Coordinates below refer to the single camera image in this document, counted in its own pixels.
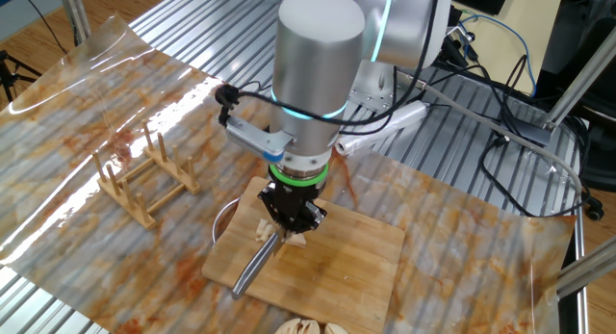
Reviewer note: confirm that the aluminium frame post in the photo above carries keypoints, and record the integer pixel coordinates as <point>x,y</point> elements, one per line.
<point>592,266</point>
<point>77,11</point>
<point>582,79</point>

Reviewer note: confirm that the black caster wheel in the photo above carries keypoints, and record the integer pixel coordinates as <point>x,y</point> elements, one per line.
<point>593,211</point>

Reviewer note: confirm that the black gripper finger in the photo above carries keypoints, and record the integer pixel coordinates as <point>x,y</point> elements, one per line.
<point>270,204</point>
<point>315,216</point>

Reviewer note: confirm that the clear plastic wrap roll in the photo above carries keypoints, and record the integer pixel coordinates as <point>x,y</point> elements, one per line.
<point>409,115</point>

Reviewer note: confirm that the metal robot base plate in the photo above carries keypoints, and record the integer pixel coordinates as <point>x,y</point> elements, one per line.
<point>380,91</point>

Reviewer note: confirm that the beige board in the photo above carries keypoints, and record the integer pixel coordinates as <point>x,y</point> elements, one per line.
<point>505,50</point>

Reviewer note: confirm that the metal bowl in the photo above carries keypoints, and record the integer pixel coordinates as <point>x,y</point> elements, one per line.
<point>222,221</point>

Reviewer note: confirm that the marble pattern plastic sheet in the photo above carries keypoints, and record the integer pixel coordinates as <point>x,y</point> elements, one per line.
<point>457,257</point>

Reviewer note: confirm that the black tripod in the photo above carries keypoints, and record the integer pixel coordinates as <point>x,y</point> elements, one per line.
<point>5,59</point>

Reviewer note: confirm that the steel cleaver knife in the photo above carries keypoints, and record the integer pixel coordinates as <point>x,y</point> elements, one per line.
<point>255,266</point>

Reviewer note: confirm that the wooden peg rack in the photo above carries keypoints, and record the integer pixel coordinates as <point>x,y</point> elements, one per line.
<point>179,176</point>

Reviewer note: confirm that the bamboo cutting board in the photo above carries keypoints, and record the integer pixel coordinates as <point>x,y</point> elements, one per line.
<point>337,276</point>

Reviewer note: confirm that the thin cut lotus slices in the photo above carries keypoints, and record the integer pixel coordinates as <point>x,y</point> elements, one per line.
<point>264,230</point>

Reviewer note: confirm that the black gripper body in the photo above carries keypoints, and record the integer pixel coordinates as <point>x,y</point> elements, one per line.
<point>291,201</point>

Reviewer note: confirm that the black office chair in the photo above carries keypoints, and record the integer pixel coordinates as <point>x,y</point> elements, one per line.
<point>601,132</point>

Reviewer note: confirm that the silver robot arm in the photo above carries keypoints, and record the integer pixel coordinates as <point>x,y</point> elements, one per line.
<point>317,59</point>

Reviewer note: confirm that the grey post foot bracket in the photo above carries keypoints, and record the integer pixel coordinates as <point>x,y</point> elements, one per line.
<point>527,132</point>

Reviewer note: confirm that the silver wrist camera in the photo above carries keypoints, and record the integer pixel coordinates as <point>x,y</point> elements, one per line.
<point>250,139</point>

